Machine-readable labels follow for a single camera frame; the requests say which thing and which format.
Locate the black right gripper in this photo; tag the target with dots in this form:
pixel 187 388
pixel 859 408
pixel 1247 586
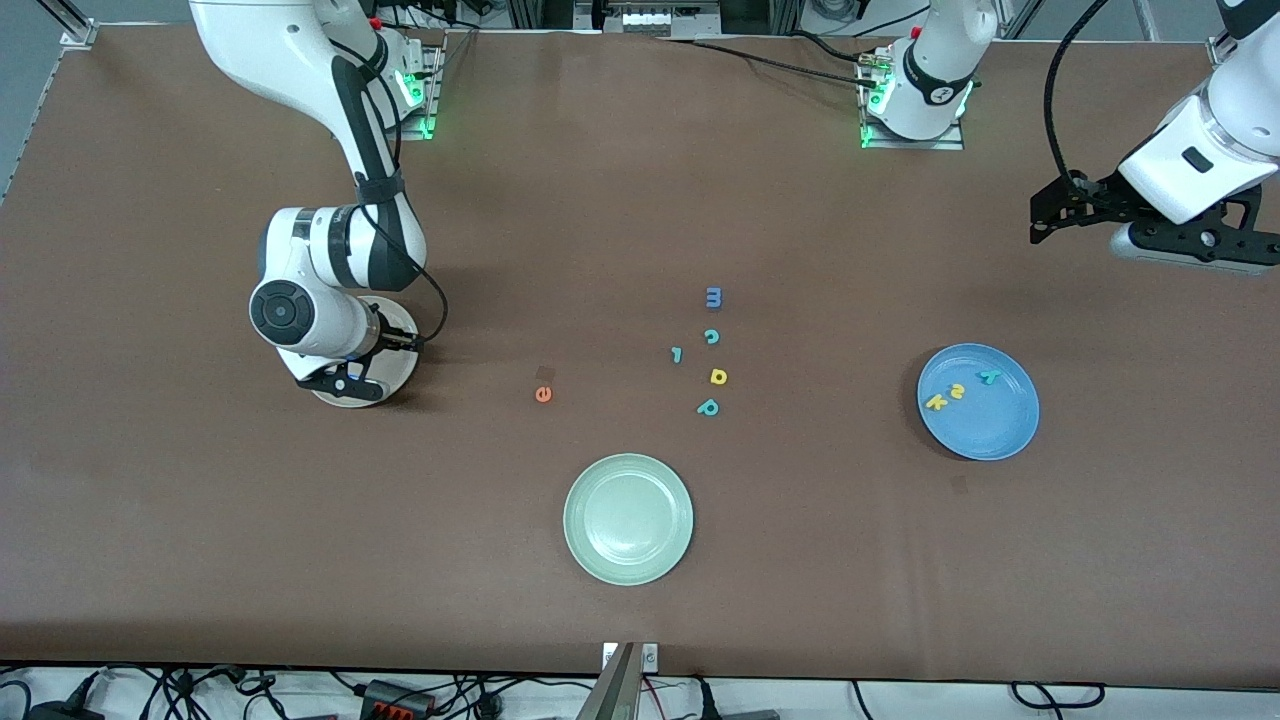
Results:
pixel 393 339

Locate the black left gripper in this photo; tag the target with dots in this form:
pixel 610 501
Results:
pixel 1103 196

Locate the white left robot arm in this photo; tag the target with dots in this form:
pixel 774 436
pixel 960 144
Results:
pixel 930 80

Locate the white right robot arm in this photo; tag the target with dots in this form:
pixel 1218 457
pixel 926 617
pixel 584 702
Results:
pixel 260 50

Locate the beige brown plate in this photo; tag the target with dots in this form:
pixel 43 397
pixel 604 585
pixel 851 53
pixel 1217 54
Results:
pixel 400 370

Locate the blue plate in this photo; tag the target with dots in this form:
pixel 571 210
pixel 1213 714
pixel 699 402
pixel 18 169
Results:
pixel 985 425

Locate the pale green plate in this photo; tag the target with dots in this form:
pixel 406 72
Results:
pixel 628 519

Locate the teal letter p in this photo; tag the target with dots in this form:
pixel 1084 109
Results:
pixel 708 407

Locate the black orange power strip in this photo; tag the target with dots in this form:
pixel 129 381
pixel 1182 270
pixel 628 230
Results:
pixel 395 697

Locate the silver connector box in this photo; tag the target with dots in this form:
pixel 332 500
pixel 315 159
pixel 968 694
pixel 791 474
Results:
pixel 650 20

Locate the grey metal profile bar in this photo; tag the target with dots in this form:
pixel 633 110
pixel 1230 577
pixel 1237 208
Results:
pixel 615 690

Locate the black plug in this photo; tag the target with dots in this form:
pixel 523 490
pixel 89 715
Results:
pixel 706 705

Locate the black power adapter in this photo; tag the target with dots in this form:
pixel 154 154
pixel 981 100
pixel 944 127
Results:
pixel 65 711

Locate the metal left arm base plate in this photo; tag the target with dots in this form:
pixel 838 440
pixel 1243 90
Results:
pixel 950 143

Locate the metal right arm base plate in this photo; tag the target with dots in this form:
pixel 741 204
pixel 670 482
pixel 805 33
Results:
pixel 425 115

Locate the aluminium corner bracket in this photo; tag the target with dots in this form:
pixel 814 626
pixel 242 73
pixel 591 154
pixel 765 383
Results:
pixel 1225 52
pixel 78 35

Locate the small white metal bracket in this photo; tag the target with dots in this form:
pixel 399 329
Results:
pixel 650 656

